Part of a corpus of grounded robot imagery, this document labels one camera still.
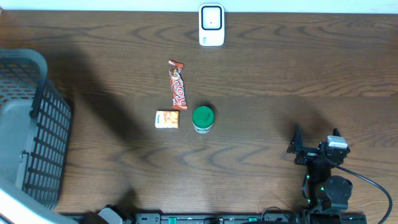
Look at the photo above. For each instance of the grey plastic basket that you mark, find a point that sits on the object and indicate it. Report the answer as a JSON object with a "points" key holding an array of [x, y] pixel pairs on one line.
{"points": [[36, 122]]}

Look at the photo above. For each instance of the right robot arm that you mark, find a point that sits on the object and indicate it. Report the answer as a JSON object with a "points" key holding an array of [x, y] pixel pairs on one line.
{"points": [[327, 194]]}

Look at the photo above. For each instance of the orange snack box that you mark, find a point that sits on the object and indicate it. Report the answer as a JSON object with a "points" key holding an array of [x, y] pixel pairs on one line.
{"points": [[167, 119]]}

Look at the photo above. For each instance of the green lid jar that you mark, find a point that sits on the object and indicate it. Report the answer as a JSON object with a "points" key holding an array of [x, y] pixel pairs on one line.
{"points": [[203, 119]]}

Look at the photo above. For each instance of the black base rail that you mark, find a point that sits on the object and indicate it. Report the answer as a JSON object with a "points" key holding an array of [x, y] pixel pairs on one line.
{"points": [[272, 217]]}

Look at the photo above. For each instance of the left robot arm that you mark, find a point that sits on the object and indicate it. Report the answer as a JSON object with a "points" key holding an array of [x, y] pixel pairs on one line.
{"points": [[196, 179]]}

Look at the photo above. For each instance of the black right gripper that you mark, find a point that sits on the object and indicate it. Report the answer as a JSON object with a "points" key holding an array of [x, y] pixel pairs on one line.
{"points": [[297, 145]]}

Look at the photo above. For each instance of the white barcode scanner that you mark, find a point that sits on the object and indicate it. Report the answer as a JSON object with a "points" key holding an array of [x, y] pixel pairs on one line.
{"points": [[211, 25]]}

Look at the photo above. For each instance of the orange chocolate bar wrapper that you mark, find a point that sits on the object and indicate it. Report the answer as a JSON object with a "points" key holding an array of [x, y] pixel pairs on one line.
{"points": [[177, 86]]}

